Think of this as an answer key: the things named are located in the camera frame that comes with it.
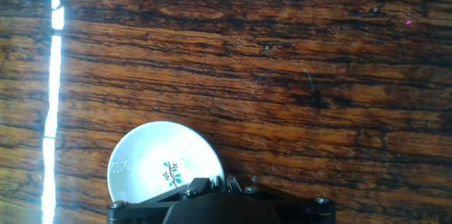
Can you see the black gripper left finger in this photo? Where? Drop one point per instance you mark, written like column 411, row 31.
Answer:
column 169, row 201

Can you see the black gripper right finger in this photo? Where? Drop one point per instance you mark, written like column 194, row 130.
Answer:
column 296, row 206

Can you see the small white ceramic plate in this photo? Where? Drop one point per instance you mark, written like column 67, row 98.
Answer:
column 155, row 160

